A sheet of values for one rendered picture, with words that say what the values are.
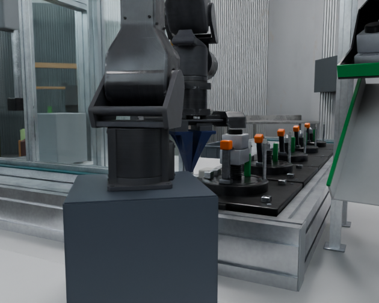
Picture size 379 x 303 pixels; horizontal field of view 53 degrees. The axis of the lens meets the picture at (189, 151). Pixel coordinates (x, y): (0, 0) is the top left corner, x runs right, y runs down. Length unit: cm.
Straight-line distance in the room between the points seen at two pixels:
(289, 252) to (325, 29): 718
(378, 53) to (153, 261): 48
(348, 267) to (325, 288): 10
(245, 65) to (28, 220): 962
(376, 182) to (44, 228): 66
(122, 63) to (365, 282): 51
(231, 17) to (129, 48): 999
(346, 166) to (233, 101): 948
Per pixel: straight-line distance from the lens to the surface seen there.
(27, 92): 135
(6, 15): 163
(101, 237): 35
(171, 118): 38
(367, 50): 68
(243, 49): 1035
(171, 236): 36
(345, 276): 71
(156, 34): 40
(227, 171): 75
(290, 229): 61
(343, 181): 69
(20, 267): 76
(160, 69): 39
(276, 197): 74
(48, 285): 68
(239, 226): 63
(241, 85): 1024
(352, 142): 75
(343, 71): 68
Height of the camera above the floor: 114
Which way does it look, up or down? 7 degrees down
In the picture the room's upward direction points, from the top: straight up
